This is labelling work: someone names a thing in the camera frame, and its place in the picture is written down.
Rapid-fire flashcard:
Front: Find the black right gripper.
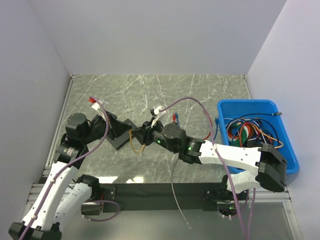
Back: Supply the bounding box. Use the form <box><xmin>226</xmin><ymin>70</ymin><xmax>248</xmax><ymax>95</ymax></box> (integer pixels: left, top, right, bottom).
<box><xmin>131</xmin><ymin>116</ymin><xmax>179</xmax><ymax>154</ymax></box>

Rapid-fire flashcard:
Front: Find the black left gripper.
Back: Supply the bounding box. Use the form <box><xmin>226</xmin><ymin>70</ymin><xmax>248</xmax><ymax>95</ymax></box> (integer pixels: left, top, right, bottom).
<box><xmin>81</xmin><ymin>110</ymin><xmax>132</xmax><ymax>145</ymax></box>

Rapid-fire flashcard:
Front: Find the yellow ethernet cable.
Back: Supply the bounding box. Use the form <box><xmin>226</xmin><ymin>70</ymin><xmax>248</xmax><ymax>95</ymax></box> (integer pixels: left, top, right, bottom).
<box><xmin>128</xmin><ymin>129</ymin><xmax>146</xmax><ymax>154</ymax></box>

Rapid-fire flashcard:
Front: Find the black network switch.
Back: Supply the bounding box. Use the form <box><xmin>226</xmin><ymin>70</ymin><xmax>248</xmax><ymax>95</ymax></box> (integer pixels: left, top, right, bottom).
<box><xmin>106</xmin><ymin>112</ymin><xmax>136</xmax><ymax>151</ymax></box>

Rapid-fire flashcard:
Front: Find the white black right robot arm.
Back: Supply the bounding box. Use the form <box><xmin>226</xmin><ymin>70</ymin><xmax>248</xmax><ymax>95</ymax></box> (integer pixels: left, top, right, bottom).
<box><xmin>131</xmin><ymin>121</ymin><xmax>287</xmax><ymax>200</ymax></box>

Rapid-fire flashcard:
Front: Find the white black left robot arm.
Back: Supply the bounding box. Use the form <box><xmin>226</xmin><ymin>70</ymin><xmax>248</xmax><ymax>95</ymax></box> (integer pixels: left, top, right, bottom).
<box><xmin>8</xmin><ymin>112</ymin><xmax>110</xmax><ymax>240</ymax></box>

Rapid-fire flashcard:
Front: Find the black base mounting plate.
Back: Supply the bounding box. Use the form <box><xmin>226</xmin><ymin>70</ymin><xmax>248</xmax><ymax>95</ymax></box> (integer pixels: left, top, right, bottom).
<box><xmin>96</xmin><ymin>183</ymin><xmax>234</xmax><ymax>211</ymax></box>

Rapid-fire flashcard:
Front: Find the blue plastic bin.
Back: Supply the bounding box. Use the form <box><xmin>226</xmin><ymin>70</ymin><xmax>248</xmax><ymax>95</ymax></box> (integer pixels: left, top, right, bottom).
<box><xmin>217</xmin><ymin>99</ymin><xmax>299</xmax><ymax>175</ymax></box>

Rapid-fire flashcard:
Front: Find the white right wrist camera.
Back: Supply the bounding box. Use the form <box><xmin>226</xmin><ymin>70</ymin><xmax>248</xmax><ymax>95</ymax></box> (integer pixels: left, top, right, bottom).
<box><xmin>150</xmin><ymin>105</ymin><xmax>167</xmax><ymax>127</ymax></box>

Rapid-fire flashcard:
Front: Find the red ethernet cable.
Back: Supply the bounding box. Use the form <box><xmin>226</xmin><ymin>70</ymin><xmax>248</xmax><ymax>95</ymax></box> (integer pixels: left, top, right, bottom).
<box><xmin>172</xmin><ymin>113</ymin><xmax>214</xmax><ymax>141</ymax></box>

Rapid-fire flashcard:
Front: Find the white cable in bin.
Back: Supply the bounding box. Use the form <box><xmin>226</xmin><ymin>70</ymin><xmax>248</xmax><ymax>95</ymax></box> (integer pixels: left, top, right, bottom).
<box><xmin>222</xmin><ymin>117</ymin><xmax>263</xmax><ymax>141</ymax></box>

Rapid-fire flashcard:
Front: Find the green cable coil in bin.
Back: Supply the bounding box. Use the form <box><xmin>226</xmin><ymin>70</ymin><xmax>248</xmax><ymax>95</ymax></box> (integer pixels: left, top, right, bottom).
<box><xmin>229</xmin><ymin>124</ymin><xmax>251</xmax><ymax>151</ymax></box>

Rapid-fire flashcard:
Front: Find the orange cable in bin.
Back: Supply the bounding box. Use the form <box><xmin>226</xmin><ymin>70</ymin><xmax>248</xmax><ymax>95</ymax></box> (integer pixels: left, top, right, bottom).
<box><xmin>238</xmin><ymin>122</ymin><xmax>285</xmax><ymax>151</ymax></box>

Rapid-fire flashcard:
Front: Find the black cable in bin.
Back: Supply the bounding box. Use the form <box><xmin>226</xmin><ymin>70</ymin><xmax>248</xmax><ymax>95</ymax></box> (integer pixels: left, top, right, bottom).
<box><xmin>226</xmin><ymin>111</ymin><xmax>283</xmax><ymax>141</ymax></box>

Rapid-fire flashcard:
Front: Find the aluminium frame rail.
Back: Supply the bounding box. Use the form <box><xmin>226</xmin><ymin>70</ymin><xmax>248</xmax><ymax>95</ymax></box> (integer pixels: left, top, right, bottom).
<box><xmin>26</xmin><ymin>183</ymin><xmax>292</xmax><ymax>205</ymax></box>

